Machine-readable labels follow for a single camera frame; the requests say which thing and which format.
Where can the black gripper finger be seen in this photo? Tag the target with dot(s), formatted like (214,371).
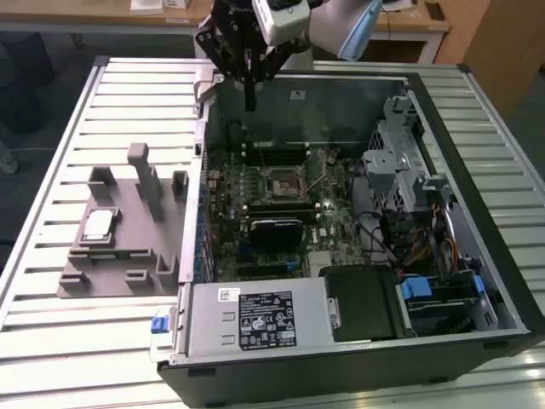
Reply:
(272,64)
(225,59)

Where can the silver CPU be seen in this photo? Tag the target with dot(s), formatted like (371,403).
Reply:
(100,223)

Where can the CPU socket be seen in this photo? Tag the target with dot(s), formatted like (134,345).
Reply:
(283,185)

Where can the white labelled box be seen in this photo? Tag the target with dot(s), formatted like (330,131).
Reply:
(176,3)

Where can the black RAM slot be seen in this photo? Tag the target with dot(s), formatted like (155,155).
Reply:
(274,157)
(274,148)
(281,208)
(281,215)

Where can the white paper tray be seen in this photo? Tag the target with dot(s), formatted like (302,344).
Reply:
(147,5)

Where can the wooden desk white legs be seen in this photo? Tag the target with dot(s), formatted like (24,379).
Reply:
(85,19)

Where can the silver metal drive cage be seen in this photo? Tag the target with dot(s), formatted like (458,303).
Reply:
(383,166)

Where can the black graphics card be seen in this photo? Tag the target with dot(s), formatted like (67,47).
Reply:
(274,232)

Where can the green motherboard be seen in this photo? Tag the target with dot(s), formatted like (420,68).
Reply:
(336,221)

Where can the black phone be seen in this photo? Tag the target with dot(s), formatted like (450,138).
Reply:
(435,12)

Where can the silver chipset heatsink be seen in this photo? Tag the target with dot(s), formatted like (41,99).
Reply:
(320,259)

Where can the black expansion slot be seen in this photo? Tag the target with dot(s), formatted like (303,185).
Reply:
(262,271)

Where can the grey parts rack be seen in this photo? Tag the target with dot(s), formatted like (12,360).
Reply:
(127,255)

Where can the green RAM stick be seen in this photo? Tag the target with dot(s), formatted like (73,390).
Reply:
(108,255)

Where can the brown wooden cabinet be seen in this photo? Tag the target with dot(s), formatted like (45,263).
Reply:
(506,51)

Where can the white metal foot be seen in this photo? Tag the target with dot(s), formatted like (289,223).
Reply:
(7,159)

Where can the silver power supply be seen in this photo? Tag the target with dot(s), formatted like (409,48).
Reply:
(204,324)

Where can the hard disk in blue carrier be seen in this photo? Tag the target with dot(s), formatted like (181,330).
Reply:
(415,287)

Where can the blue case latch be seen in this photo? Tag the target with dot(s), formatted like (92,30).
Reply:
(158,325)

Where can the black PC case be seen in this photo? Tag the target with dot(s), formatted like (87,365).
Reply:
(340,383)

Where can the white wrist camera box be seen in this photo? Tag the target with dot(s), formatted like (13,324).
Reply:
(281,21)

